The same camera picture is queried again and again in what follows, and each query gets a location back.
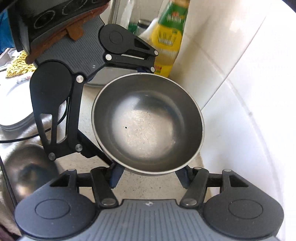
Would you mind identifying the yellow chenille mat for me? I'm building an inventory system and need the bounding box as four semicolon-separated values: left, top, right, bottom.
6;51;36;78

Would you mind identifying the white terry towel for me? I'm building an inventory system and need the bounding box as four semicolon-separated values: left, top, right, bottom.
0;101;68;237

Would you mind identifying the top floral plate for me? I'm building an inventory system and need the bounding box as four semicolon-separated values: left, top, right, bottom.
1;72;34;131

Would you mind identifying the large steel bowl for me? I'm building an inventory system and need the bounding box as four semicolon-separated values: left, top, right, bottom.
4;144;63;202

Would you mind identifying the black gas stove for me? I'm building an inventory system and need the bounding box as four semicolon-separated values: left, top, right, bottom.
6;0;109;52

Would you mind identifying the yellow green label oil bottle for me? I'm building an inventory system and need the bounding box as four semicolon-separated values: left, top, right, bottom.
151;0;190;77

